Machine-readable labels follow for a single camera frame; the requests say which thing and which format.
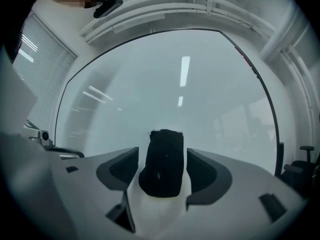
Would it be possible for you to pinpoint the white black device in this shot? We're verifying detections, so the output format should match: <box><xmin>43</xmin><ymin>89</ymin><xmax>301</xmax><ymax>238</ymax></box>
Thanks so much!
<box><xmin>138</xmin><ymin>127</ymin><xmax>188</xmax><ymax>199</ymax></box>

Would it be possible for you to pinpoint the black office chair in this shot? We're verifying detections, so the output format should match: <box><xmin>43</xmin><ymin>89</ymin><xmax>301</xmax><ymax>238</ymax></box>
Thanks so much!
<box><xmin>281</xmin><ymin>145</ymin><xmax>318</xmax><ymax>200</ymax></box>

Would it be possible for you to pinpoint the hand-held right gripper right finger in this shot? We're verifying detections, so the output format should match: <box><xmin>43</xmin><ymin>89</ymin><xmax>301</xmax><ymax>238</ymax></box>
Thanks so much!
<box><xmin>174</xmin><ymin>147</ymin><xmax>308</xmax><ymax>240</ymax></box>

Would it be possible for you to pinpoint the black-framed whiteboard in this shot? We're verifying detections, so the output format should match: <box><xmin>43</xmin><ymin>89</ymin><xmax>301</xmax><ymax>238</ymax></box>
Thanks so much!
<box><xmin>53</xmin><ymin>27</ymin><xmax>280</xmax><ymax>177</ymax></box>

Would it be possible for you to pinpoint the red tape strip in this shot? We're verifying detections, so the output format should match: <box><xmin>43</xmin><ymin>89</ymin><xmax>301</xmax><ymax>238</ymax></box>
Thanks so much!
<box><xmin>234</xmin><ymin>45</ymin><xmax>253</xmax><ymax>69</ymax></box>

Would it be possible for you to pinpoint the thick white pipe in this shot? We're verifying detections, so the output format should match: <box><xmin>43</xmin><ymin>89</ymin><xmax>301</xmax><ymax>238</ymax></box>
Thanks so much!
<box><xmin>258</xmin><ymin>6</ymin><xmax>305</xmax><ymax>62</ymax></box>

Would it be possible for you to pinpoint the black head-worn camera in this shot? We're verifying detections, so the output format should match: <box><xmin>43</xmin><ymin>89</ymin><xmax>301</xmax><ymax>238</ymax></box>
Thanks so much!
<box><xmin>93</xmin><ymin>0</ymin><xmax>124</xmax><ymax>19</ymax></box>

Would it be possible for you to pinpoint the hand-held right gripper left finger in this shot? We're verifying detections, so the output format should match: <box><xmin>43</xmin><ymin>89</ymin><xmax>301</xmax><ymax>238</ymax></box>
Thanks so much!
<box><xmin>52</xmin><ymin>146</ymin><xmax>141</xmax><ymax>240</ymax></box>

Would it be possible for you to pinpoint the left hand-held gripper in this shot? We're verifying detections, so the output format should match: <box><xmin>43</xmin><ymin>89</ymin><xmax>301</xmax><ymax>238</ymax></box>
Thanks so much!
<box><xmin>28</xmin><ymin>129</ymin><xmax>86</xmax><ymax>160</ymax></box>

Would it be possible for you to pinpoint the bundle of white pipes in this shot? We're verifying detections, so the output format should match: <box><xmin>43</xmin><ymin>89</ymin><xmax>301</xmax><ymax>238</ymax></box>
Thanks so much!
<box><xmin>79</xmin><ymin>0</ymin><xmax>276</xmax><ymax>45</ymax></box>

